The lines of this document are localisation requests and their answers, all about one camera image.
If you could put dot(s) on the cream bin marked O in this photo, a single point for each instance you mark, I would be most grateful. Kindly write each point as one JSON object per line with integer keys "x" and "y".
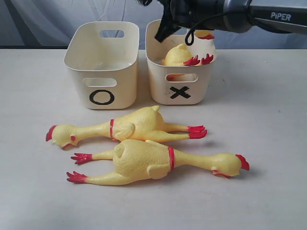
{"x": 102, "y": 60}

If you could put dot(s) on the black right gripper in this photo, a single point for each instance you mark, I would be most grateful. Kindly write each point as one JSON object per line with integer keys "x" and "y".
{"x": 183, "y": 13}

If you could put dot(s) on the yellow rubber chicken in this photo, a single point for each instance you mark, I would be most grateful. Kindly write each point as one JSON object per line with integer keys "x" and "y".
{"x": 136, "y": 160}
{"x": 143, "y": 124}
{"x": 183, "y": 63}

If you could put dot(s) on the cream bin marked X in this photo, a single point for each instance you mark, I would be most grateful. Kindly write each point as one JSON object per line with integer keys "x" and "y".
{"x": 169, "y": 93}

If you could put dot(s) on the yellow rubber chicken front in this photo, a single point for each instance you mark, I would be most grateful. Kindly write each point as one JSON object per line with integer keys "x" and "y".
{"x": 136, "y": 160}

